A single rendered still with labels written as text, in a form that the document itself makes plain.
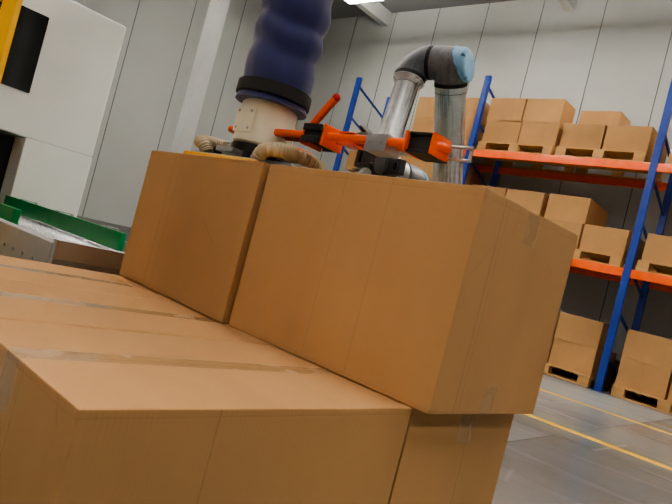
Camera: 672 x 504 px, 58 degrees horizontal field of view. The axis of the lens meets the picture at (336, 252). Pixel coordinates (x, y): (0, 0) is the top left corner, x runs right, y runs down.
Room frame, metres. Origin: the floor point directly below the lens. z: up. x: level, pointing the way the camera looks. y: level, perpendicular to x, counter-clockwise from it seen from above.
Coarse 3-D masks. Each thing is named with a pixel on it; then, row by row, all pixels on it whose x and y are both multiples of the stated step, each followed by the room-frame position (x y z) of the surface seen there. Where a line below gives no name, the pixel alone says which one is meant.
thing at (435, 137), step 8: (408, 136) 1.41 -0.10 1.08; (416, 136) 1.40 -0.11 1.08; (424, 136) 1.39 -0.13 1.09; (432, 136) 1.36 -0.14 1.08; (440, 136) 1.37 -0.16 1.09; (408, 144) 1.41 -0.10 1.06; (416, 144) 1.40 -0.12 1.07; (424, 144) 1.38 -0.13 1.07; (432, 144) 1.35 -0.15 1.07; (448, 144) 1.40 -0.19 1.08; (408, 152) 1.41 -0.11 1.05; (416, 152) 1.39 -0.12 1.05; (424, 152) 1.37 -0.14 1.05; (432, 152) 1.36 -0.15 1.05; (440, 152) 1.38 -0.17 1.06; (432, 160) 1.43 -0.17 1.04; (440, 160) 1.40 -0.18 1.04
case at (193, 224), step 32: (160, 160) 1.83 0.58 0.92; (192, 160) 1.69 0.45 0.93; (224, 160) 1.57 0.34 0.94; (160, 192) 1.79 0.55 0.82; (192, 192) 1.66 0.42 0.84; (224, 192) 1.54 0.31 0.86; (256, 192) 1.45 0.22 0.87; (160, 224) 1.75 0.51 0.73; (192, 224) 1.63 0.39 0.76; (224, 224) 1.52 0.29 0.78; (128, 256) 1.86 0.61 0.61; (160, 256) 1.72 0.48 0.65; (192, 256) 1.60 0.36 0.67; (224, 256) 1.49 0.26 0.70; (160, 288) 1.68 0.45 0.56; (192, 288) 1.57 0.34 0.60; (224, 288) 1.47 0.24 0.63; (224, 320) 1.45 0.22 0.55
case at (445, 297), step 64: (320, 192) 1.31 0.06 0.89; (384, 192) 1.18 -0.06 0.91; (448, 192) 1.08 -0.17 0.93; (256, 256) 1.42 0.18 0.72; (320, 256) 1.27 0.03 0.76; (384, 256) 1.15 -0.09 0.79; (448, 256) 1.05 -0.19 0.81; (512, 256) 1.13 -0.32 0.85; (256, 320) 1.38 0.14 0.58; (320, 320) 1.24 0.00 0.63; (384, 320) 1.13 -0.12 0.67; (448, 320) 1.03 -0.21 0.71; (512, 320) 1.17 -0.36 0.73; (384, 384) 1.10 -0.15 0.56; (448, 384) 1.05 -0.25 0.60; (512, 384) 1.22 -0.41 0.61
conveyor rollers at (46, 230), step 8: (24, 216) 3.65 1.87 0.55; (24, 224) 2.98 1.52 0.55; (32, 224) 3.17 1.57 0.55; (40, 224) 3.29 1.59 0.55; (40, 232) 2.77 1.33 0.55; (48, 232) 2.89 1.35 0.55; (56, 232) 3.00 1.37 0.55; (64, 232) 3.13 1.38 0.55; (72, 240) 2.79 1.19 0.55; (80, 240) 2.91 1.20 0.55; (88, 240) 3.03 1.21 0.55
